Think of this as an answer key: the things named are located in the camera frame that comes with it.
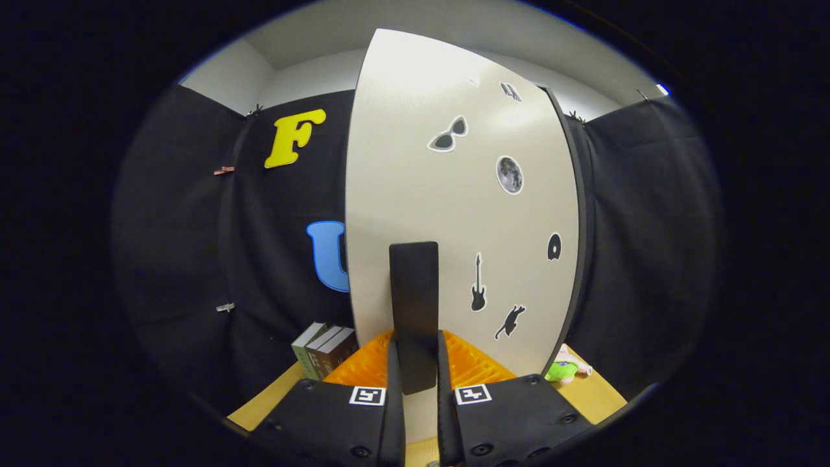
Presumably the green and pink plush toy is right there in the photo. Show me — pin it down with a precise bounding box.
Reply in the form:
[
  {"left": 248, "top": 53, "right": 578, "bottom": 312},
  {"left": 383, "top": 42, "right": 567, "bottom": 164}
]
[{"left": 545, "top": 344, "right": 594, "bottom": 383}]

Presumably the black door handle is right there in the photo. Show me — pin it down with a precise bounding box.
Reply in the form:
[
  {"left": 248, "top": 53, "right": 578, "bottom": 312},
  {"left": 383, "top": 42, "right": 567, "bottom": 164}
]
[{"left": 389, "top": 241, "right": 440, "bottom": 395}]

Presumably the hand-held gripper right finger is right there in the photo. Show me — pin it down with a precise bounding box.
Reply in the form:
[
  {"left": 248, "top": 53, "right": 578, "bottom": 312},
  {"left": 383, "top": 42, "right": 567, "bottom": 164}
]
[{"left": 436, "top": 329, "right": 594, "bottom": 467}]

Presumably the green book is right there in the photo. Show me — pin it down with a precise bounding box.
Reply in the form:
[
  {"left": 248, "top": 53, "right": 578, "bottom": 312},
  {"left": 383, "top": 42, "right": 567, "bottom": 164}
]
[{"left": 291, "top": 322, "right": 328, "bottom": 380}]

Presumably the dark brown book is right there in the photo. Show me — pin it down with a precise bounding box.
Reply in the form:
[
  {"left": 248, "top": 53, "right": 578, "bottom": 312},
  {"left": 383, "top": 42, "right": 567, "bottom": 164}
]
[{"left": 305, "top": 326, "right": 342, "bottom": 379}]

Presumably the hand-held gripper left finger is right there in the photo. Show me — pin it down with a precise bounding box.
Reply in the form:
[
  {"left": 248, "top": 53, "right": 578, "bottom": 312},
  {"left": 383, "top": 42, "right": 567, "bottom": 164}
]
[{"left": 250, "top": 329, "right": 407, "bottom": 467}]

